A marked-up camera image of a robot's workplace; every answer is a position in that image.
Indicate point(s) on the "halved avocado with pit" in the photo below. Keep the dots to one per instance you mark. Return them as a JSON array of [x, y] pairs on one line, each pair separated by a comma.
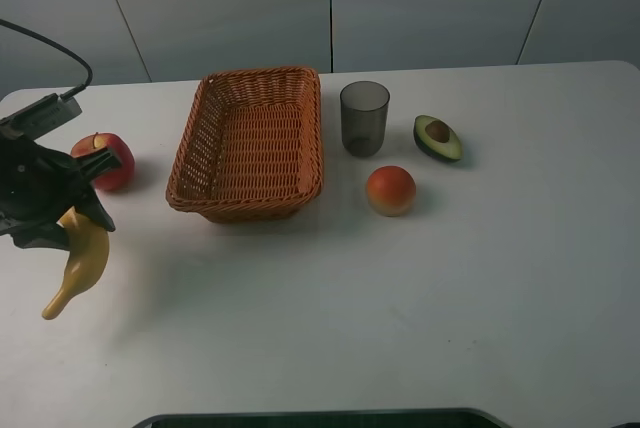
[[436, 139]]

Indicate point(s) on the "grey translucent plastic cup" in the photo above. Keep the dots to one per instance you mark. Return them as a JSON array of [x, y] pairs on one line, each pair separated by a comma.
[[364, 109]]

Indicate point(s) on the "brown wicker basket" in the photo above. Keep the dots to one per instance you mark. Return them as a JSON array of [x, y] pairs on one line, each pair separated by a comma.
[[252, 146]]

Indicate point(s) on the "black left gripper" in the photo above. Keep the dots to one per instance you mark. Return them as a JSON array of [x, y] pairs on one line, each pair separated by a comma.
[[39, 185]]

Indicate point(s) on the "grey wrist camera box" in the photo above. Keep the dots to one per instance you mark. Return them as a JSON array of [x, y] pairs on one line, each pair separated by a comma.
[[41, 117]]

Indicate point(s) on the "orange red round fruit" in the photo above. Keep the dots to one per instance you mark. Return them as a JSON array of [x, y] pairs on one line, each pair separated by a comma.
[[391, 191]]

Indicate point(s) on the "yellow banana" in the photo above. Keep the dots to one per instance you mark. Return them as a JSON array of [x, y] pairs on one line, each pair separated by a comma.
[[87, 260]]

